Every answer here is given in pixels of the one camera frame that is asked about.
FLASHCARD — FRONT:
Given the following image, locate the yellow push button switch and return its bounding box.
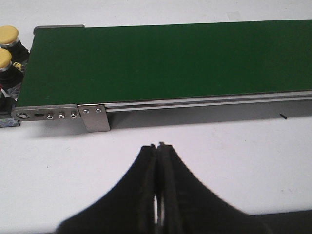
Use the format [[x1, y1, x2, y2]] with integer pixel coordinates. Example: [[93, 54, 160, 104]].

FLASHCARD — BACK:
[[0, 25, 30, 64], [0, 48, 23, 90]]

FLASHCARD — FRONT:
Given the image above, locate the red push button switch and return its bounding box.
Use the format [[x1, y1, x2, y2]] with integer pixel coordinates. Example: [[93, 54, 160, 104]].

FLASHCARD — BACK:
[[0, 91, 20, 128]]

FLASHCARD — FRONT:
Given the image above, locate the green conveyor belt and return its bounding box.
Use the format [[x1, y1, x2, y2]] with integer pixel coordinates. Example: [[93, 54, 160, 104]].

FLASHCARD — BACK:
[[11, 19, 312, 132]]

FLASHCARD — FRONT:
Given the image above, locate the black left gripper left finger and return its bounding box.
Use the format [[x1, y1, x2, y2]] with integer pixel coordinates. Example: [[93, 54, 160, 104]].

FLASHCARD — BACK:
[[56, 145, 156, 234]]

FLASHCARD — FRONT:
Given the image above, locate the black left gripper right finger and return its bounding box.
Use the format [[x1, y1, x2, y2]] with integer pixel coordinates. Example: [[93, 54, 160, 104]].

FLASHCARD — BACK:
[[156, 143, 271, 234]]

